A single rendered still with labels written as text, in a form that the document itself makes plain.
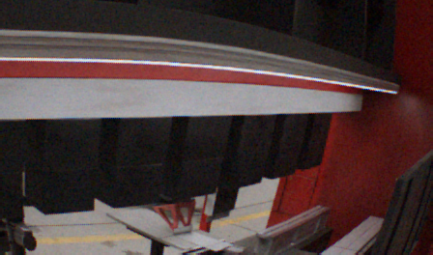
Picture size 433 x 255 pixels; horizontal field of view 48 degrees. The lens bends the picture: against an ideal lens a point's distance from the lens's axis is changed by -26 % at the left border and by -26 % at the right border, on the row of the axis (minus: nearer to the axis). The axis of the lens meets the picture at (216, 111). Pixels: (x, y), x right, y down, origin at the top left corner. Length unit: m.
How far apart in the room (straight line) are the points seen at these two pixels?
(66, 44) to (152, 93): 0.50
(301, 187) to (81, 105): 1.47
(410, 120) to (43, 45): 1.71
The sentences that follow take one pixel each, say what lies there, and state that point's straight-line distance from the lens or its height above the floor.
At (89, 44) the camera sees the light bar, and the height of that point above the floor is 1.47.
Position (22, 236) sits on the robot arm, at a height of 0.92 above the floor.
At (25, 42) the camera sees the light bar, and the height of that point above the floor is 1.47.
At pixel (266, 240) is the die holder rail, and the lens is 1.75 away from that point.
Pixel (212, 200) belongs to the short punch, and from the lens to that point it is 1.38.
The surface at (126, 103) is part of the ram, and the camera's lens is 0.99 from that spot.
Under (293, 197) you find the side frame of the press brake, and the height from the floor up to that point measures 0.96.
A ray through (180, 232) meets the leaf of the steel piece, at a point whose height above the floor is 1.01.
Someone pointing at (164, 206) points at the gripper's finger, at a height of 1.08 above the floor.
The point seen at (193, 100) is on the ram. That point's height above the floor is 1.37.
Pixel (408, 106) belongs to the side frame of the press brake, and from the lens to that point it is 2.09.
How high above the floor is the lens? 1.50
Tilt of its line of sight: 7 degrees down
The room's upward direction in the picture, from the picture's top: 11 degrees clockwise
